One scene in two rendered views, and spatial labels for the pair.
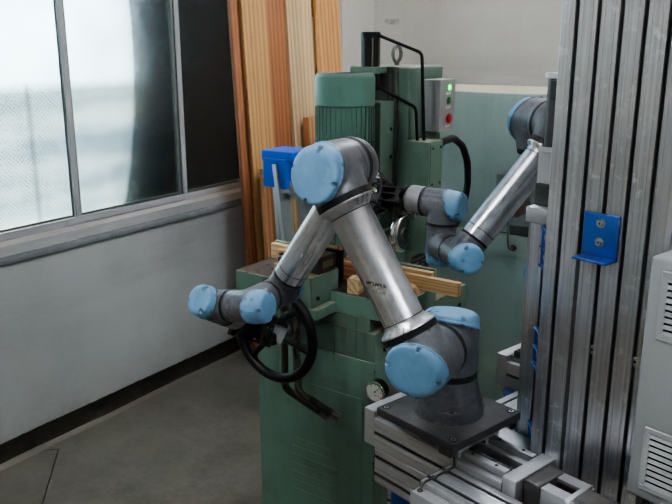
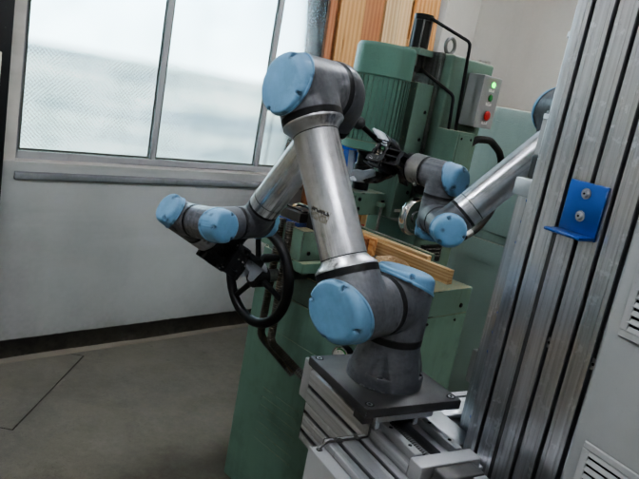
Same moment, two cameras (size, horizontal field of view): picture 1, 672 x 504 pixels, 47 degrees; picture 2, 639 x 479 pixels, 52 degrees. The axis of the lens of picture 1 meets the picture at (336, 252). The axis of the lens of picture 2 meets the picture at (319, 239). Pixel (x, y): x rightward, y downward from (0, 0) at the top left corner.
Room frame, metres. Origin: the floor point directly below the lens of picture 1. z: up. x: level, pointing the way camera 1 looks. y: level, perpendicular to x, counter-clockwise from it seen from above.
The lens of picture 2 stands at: (0.32, -0.28, 1.34)
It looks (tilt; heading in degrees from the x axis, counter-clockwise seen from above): 13 degrees down; 10
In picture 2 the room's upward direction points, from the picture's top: 11 degrees clockwise
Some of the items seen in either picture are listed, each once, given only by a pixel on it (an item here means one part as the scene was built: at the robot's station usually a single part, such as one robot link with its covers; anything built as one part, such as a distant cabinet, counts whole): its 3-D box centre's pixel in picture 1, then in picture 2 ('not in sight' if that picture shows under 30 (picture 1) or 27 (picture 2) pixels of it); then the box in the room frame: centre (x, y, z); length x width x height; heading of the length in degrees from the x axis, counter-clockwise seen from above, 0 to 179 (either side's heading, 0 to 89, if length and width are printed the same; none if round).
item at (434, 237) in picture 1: (443, 244); (435, 218); (1.89, -0.27, 1.10); 0.11 x 0.08 x 0.11; 15
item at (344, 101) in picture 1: (344, 126); (377, 98); (2.30, -0.03, 1.35); 0.18 x 0.18 x 0.31
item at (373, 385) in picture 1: (378, 392); (343, 359); (1.97, -0.12, 0.65); 0.06 x 0.04 x 0.08; 55
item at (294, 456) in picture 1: (363, 418); (342, 392); (2.40, -0.09, 0.36); 0.58 x 0.45 x 0.71; 145
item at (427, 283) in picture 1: (362, 270); (364, 242); (2.26, -0.08, 0.92); 0.65 x 0.02 x 0.04; 55
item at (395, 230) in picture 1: (401, 233); (413, 216); (2.33, -0.20, 1.02); 0.12 x 0.03 x 0.12; 145
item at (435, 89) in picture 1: (439, 104); (480, 101); (2.48, -0.33, 1.40); 0.10 x 0.06 x 0.16; 145
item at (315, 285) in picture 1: (305, 283); (302, 239); (2.14, 0.09, 0.92); 0.15 x 0.13 x 0.09; 55
